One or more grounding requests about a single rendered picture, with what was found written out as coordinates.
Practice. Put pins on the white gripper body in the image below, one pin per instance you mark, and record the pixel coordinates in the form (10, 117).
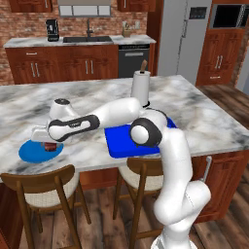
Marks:
(39, 134)

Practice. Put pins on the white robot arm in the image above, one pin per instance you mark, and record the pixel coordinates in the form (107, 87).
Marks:
(175, 162)

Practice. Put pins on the round blue plate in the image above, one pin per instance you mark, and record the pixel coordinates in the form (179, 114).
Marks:
(32, 154)

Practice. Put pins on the blue rectangular tray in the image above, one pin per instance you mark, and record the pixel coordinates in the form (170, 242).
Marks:
(120, 142)

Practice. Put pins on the wooden stool with cream seat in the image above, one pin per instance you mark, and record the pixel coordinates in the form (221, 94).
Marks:
(142, 176)
(42, 191)

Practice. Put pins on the wooden base cupboard run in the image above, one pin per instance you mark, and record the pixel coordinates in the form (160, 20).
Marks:
(61, 64)

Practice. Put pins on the black coffee machine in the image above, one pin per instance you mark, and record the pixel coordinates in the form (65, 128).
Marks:
(52, 29)

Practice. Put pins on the dark sink basin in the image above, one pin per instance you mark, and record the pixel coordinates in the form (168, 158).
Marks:
(87, 39)

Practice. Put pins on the white paper towel roll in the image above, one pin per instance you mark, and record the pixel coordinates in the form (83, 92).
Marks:
(140, 86)

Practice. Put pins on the dark tap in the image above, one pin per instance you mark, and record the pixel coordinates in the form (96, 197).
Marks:
(88, 29)

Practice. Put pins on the dark grey dishwasher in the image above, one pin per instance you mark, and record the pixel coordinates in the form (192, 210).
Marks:
(133, 61)

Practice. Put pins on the grey framed window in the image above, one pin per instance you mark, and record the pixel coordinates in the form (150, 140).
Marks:
(84, 9)

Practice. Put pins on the wooden knife block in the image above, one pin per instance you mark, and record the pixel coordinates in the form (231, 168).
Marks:
(126, 30)

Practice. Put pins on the silver fridge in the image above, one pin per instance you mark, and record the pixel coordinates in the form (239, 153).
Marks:
(181, 39)

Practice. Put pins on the wooden island cupboard door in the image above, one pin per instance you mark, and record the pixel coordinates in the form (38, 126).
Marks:
(223, 184)

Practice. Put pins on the tall wooden cupboard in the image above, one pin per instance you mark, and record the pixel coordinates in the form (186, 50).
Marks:
(220, 56)

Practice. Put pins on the silver microwave oven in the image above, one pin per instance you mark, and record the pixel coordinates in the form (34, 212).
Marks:
(228, 16)

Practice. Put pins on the wooden wall cupboard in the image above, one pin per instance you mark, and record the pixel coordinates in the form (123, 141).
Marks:
(29, 5)
(134, 5)

